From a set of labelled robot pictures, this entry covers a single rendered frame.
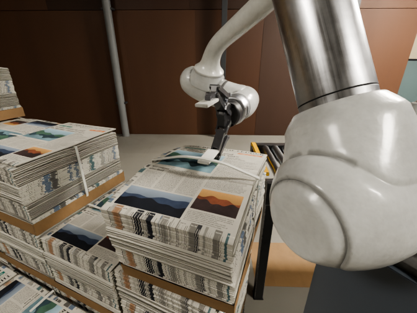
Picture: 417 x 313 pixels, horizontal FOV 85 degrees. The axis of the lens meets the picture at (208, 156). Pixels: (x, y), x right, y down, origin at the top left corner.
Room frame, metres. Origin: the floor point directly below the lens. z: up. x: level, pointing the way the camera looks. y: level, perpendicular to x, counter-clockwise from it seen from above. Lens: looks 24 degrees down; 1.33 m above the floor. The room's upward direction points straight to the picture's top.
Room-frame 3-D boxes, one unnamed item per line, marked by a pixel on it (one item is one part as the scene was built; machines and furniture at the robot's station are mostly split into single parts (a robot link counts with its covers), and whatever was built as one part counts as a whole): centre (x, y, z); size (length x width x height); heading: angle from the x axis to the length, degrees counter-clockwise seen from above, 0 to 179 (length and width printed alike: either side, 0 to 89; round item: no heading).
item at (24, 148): (0.77, 0.57, 1.06); 0.37 x 0.29 x 0.01; 156
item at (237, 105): (0.65, -0.05, 1.18); 0.09 x 0.07 x 0.08; 156
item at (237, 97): (0.72, -0.08, 1.18); 0.09 x 0.06 x 0.09; 66
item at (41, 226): (0.76, 0.57, 0.86); 0.38 x 0.29 x 0.04; 156
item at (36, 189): (0.76, 0.57, 0.95); 0.38 x 0.29 x 0.23; 156
